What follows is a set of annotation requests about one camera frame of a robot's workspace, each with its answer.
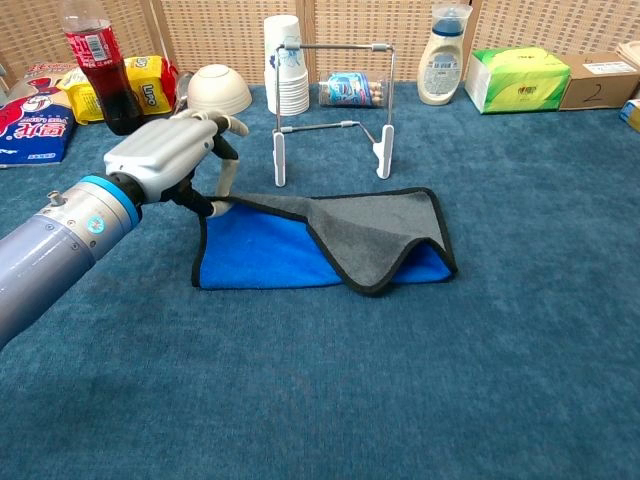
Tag grey and blue cloth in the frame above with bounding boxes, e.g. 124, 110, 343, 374
191, 186, 459, 298

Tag red white blue food bag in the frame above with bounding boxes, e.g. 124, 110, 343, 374
0, 62, 79, 170

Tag clear biscuit tube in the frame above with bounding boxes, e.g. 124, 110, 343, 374
318, 71, 390, 109

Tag beige lidded food container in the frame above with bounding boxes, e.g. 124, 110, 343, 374
614, 40, 640, 69

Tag cream bottle blue cap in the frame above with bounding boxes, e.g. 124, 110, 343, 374
417, 3, 474, 107

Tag yellow Lipo biscuit pack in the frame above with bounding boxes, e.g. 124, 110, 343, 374
55, 54, 180, 126

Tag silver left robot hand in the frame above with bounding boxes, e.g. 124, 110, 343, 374
102, 108, 250, 219

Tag stack of paper cups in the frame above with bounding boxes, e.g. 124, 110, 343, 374
263, 14, 311, 117

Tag white metal rack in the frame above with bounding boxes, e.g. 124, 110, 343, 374
272, 42, 397, 188

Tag bamboo folding screen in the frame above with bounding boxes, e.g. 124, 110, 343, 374
0, 0, 640, 94

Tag metal spoon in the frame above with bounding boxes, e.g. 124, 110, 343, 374
172, 70, 195, 116

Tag brown cardboard box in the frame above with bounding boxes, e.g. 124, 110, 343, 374
558, 52, 640, 112

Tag blue carpet table cover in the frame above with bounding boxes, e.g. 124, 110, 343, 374
0, 82, 640, 480

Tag cola bottle red label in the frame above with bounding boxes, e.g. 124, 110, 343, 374
60, 0, 147, 137

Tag cream bowl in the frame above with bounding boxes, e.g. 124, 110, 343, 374
186, 63, 254, 115

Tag green tissue box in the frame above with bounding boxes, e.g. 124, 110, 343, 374
464, 46, 572, 115

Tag orange carton box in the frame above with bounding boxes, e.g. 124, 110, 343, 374
618, 98, 640, 133

